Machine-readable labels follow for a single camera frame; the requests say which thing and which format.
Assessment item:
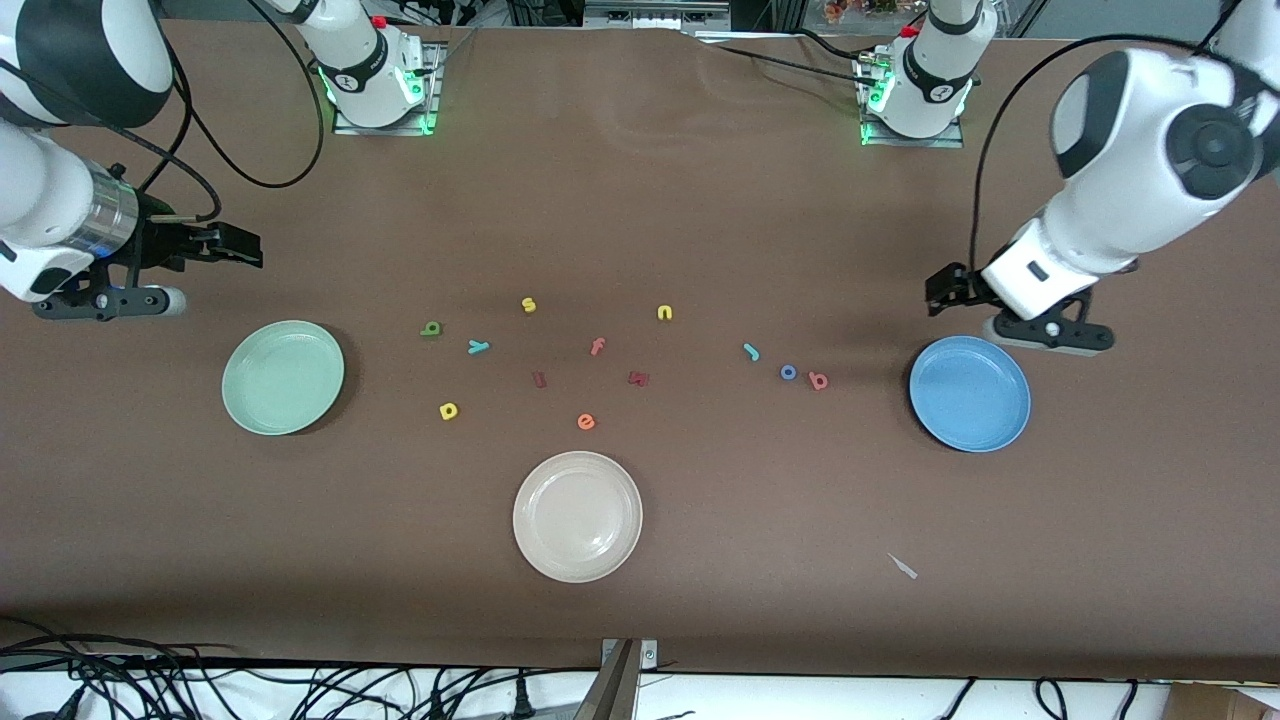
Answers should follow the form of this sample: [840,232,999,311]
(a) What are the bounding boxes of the tangled black cables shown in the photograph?
[0,620,601,720]

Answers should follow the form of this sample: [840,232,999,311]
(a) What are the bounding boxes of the black cable on table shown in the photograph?
[700,28,886,89]

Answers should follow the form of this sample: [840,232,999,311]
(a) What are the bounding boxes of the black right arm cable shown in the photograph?
[120,0,326,223]

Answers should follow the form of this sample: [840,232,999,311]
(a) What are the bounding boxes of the cream white plate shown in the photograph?
[512,451,644,584]

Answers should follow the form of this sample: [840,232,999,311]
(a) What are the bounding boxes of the blue plate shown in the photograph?
[908,335,1032,453]

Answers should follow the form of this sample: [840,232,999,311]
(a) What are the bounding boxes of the cardboard box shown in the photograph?
[1165,683,1280,720]

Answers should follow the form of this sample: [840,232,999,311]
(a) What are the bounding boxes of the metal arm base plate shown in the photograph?
[332,40,442,137]
[858,50,967,150]

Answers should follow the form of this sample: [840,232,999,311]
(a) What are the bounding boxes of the metal camera mounting post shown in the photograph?
[573,638,661,720]

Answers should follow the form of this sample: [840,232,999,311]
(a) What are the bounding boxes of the light green plate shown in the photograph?
[222,320,346,437]

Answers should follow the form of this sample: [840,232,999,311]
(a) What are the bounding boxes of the grey metal box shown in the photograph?
[583,0,733,31]

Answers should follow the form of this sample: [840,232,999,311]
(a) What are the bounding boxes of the black metal frame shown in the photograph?
[508,0,586,28]

